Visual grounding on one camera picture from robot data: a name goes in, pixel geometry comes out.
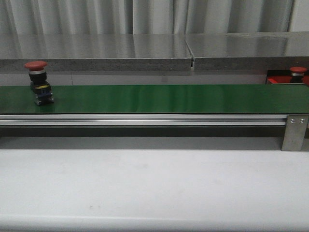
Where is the red mushroom push button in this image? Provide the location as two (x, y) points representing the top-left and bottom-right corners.
(290, 67), (307, 84)
(24, 60), (54, 106)

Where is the steel conveyor support bracket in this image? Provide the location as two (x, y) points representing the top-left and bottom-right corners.
(281, 115), (309, 151)

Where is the left grey stone slab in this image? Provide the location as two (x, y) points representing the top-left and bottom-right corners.
(0, 34), (192, 72)

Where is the green conveyor belt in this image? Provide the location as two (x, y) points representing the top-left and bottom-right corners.
(0, 85), (309, 114)

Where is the red plastic tray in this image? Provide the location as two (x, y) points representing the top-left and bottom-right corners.
(266, 76), (309, 86)

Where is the grey pleated curtain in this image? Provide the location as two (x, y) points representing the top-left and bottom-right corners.
(0, 0), (294, 35)

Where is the aluminium conveyor side rail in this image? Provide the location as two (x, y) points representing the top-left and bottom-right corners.
(0, 114), (287, 126)

